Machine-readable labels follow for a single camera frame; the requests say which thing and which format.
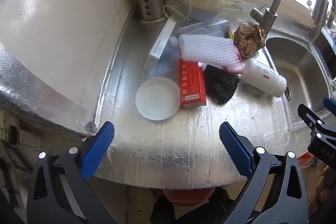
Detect red cardboard box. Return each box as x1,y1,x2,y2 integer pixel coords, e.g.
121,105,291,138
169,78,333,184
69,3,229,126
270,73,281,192
179,58,207,108

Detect white foam net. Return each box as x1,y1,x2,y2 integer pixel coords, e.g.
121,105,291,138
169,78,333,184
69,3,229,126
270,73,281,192
178,34,242,69

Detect person's dark clothing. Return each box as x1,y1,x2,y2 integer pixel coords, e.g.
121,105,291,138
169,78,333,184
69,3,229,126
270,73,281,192
150,189,237,224

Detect person's right hand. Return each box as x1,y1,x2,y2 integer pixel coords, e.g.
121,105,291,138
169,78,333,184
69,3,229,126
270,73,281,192
308,165,336,217

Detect red plastic bag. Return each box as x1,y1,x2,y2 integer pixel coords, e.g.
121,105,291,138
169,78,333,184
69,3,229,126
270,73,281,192
298,153,319,167

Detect steel water filter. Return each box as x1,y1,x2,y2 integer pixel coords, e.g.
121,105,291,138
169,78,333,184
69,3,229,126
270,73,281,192
310,0,336,41

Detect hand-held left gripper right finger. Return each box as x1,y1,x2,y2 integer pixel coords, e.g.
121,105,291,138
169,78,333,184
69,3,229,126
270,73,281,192
219,122,308,224

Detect steel sink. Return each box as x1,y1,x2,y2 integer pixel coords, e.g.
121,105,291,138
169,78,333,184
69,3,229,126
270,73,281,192
264,35,336,130

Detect pink packet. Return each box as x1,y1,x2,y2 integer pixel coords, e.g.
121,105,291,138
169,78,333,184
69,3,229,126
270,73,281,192
224,47,247,75

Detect red plastic bin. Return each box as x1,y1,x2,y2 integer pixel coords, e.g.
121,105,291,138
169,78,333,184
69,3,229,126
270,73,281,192
163,187,213,206

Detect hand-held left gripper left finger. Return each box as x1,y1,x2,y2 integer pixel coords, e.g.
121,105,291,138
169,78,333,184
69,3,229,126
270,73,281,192
27,121,118,224

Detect white bowl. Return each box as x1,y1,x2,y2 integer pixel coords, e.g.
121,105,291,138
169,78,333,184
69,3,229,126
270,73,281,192
135,76,181,121

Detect white power strip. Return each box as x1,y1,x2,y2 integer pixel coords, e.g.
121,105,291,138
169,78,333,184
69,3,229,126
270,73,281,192
0,123,42,147

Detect black foam net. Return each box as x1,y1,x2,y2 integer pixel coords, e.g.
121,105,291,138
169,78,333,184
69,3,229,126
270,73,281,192
203,64,240,105

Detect white plastic bottle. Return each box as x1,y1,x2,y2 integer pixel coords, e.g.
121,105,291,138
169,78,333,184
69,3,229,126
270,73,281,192
241,57,288,98

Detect long white box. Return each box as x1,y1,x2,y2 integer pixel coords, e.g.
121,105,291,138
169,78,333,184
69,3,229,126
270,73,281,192
142,17,176,72

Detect clear plastic bag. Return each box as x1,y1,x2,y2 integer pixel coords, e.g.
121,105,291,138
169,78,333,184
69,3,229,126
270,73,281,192
150,18,231,83

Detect brown paper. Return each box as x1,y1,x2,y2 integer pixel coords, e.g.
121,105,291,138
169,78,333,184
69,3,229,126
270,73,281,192
234,23,267,59

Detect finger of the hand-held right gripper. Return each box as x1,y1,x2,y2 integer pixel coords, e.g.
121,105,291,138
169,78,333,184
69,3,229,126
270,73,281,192
297,104,336,139
323,97,336,115

